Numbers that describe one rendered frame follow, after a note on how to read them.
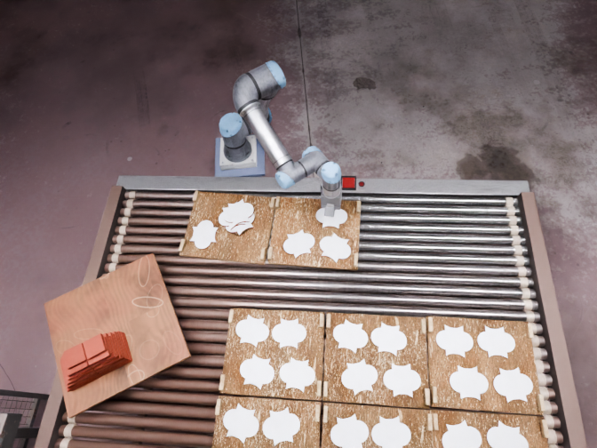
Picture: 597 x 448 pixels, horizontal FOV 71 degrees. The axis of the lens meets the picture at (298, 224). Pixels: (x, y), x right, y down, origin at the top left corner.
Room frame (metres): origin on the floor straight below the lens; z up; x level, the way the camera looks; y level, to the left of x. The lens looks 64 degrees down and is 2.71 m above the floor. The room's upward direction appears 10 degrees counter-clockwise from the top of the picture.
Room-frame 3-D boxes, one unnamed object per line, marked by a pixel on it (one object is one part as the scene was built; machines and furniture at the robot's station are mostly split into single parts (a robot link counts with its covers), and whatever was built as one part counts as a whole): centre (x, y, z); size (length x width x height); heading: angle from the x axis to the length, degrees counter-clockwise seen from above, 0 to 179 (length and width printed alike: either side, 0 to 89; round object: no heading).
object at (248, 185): (1.09, -0.11, 0.89); 2.08 x 0.09 x 0.06; 78
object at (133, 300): (0.49, 0.83, 1.03); 0.50 x 0.50 x 0.02; 18
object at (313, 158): (0.97, -0.10, 1.29); 0.11 x 0.11 x 0.08; 26
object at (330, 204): (0.86, -0.15, 1.14); 0.12 x 0.09 x 0.16; 161
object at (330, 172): (0.89, -0.16, 1.29); 0.09 x 0.08 x 0.11; 26
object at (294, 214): (0.82, -0.07, 0.93); 0.41 x 0.35 x 0.02; 75
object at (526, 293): (0.58, 0.00, 0.90); 1.95 x 0.05 x 0.05; 78
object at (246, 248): (0.93, 0.33, 0.93); 0.41 x 0.35 x 0.02; 73
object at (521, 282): (0.63, -0.01, 0.90); 1.95 x 0.05 x 0.05; 78
